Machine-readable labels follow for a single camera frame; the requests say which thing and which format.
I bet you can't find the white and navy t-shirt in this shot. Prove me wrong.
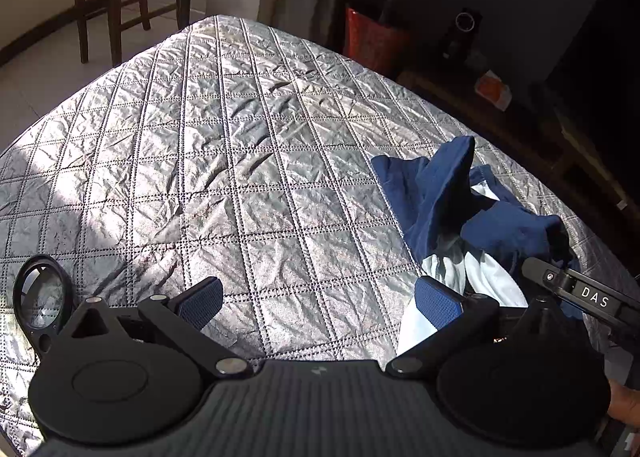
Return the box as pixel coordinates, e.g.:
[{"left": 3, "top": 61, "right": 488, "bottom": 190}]
[{"left": 370, "top": 134, "right": 584, "bottom": 355}]

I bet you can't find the person's hand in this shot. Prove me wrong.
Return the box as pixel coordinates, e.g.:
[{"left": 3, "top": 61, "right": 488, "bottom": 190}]
[{"left": 608, "top": 379, "right": 640, "bottom": 428}]

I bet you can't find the black magnifying glass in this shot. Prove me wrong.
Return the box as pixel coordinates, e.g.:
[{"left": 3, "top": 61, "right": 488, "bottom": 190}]
[{"left": 12, "top": 255, "right": 74, "bottom": 359}]

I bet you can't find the silver quilted bedspread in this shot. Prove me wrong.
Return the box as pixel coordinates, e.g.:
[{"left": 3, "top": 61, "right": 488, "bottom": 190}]
[{"left": 0, "top": 14, "right": 640, "bottom": 457}]

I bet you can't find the orange and white box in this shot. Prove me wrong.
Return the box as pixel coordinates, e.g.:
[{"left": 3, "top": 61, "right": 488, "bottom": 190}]
[{"left": 474, "top": 70, "right": 512, "bottom": 112}]

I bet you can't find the red basket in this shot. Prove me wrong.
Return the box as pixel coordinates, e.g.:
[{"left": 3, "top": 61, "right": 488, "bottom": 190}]
[{"left": 343, "top": 8, "right": 410, "bottom": 76}]

